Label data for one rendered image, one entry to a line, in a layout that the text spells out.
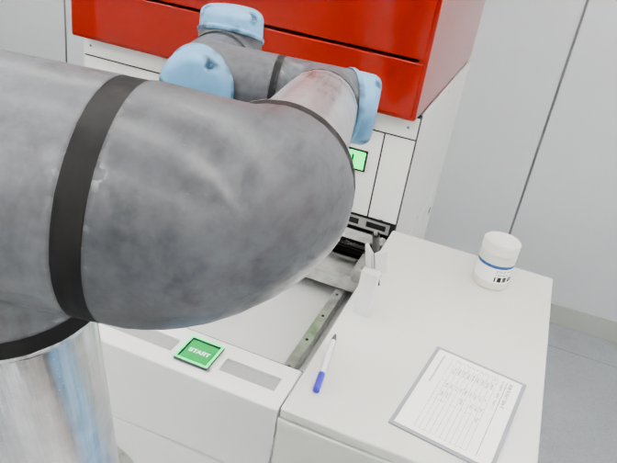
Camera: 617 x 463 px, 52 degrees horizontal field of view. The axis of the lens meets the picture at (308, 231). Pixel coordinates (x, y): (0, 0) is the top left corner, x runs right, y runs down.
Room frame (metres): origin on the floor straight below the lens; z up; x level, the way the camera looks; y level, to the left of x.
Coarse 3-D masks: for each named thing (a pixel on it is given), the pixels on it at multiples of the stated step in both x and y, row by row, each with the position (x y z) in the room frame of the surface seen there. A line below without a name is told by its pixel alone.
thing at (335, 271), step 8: (328, 256) 1.24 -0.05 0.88; (336, 256) 1.24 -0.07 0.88; (320, 264) 1.20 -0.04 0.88; (328, 264) 1.20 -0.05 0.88; (336, 264) 1.21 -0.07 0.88; (344, 264) 1.22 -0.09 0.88; (352, 264) 1.22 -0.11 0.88; (312, 272) 1.18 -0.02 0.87; (320, 272) 1.17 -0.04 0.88; (328, 272) 1.17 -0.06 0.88; (336, 272) 1.18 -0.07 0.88; (344, 272) 1.18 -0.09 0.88; (320, 280) 1.17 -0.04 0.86; (328, 280) 1.17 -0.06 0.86; (336, 280) 1.16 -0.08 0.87; (344, 280) 1.16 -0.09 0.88; (344, 288) 1.15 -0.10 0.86; (352, 288) 1.15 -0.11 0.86
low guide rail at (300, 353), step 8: (336, 288) 1.16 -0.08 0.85; (336, 296) 1.13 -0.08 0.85; (344, 296) 1.16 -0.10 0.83; (328, 304) 1.09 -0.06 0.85; (336, 304) 1.10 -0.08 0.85; (320, 312) 1.06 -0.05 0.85; (328, 312) 1.07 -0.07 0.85; (320, 320) 1.04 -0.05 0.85; (328, 320) 1.06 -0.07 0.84; (312, 328) 1.00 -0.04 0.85; (320, 328) 1.01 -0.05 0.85; (304, 336) 0.98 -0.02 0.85; (312, 336) 0.98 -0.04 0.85; (304, 344) 0.95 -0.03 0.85; (312, 344) 0.98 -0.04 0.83; (296, 352) 0.93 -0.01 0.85; (304, 352) 0.93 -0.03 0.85; (288, 360) 0.90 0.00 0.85; (296, 360) 0.90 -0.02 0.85; (304, 360) 0.94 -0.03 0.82; (296, 368) 0.89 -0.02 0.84
